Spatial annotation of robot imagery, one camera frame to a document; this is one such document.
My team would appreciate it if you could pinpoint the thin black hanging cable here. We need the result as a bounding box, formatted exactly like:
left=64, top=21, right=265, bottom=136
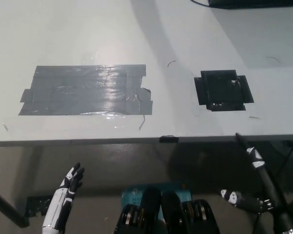
left=274, top=140, right=293, bottom=173

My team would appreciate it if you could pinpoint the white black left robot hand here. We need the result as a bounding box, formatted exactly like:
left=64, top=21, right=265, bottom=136
left=42, top=162, right=85, bottom=232

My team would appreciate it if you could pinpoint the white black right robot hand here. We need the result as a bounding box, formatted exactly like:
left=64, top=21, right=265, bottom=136
left=219, top=133, right=293, bottom=232

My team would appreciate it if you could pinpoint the grey duct tape patch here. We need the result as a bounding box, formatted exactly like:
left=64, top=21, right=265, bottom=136
left=18, top=64, right=154, bottom=116

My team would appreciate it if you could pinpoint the black metal table leg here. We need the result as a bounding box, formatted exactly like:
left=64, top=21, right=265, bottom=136
left=0, top=186, right=30, bottom=227

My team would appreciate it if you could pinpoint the black tape marked square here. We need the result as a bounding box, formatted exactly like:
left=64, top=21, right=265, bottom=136
left=193, top=70, right=254, bottom=112

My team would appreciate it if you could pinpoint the black flat device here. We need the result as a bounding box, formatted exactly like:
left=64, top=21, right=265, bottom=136
left=208, top=0, right=293, bottom=9

